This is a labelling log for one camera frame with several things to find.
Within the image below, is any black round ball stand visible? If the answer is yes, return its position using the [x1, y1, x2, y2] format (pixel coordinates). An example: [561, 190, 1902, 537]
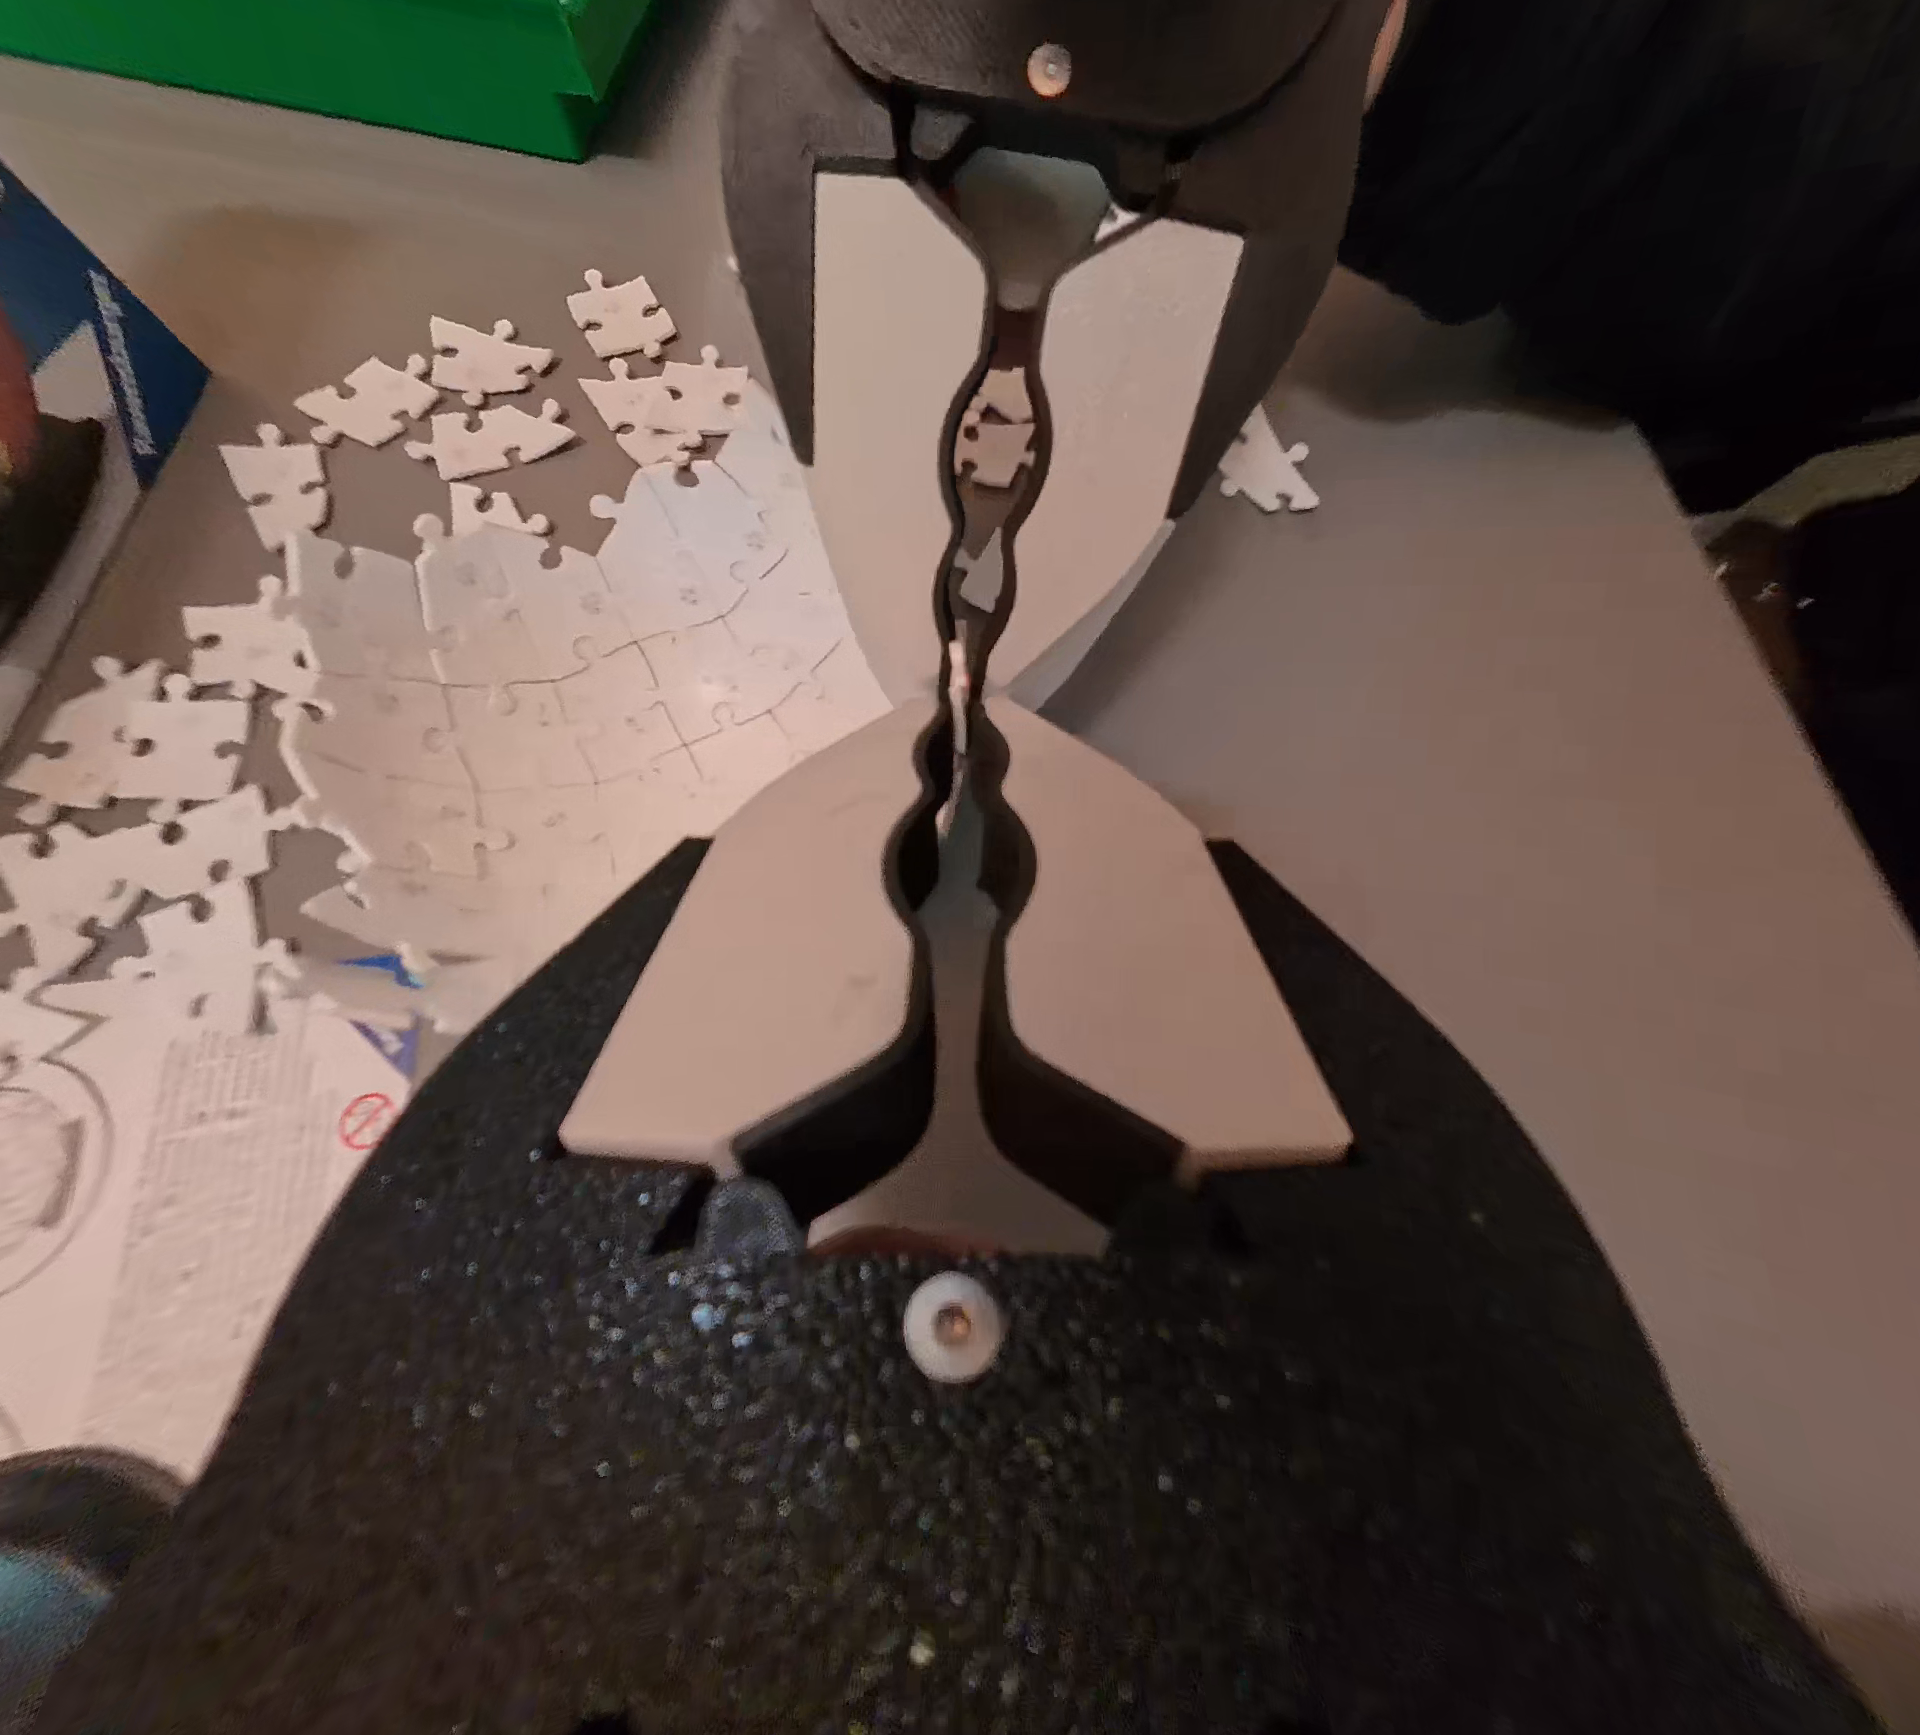
[0, 1449, 190, 1735]

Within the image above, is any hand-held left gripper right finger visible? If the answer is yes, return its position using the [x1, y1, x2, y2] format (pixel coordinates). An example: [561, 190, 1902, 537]
[974, 703, 1352, 1227]

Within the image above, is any person's dark clothing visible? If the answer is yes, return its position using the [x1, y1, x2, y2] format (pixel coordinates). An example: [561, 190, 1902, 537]
[1334, 0, 1920, 941]

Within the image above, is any white paper leaflet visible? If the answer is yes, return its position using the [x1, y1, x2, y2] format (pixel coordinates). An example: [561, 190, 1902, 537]
[0, 947, 452, 1481]

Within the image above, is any blue puzzle box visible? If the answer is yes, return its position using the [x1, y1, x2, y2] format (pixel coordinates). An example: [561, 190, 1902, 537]
[0, 164, 212, 717]

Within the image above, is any pile of puzzle pieces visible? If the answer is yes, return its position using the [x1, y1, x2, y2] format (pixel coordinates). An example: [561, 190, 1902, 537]
[0, 266, 753, 1031]

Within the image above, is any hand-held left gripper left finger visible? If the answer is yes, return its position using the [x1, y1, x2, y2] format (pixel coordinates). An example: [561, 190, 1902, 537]
[558, 699, 956, 1219]

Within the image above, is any white puzzle piece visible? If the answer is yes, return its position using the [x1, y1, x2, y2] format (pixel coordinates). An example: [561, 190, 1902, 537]
[1218, 412, 1327, 517]
[943, 631, 980, 867]

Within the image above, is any partly built puzzle ball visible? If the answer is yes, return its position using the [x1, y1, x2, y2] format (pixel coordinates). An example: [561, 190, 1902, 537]
[276, 408, 911, 1039]

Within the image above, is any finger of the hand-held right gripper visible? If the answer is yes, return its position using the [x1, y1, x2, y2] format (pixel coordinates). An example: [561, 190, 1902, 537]
[974, 236, 1249, 701]
[814, 164, 992, 701]

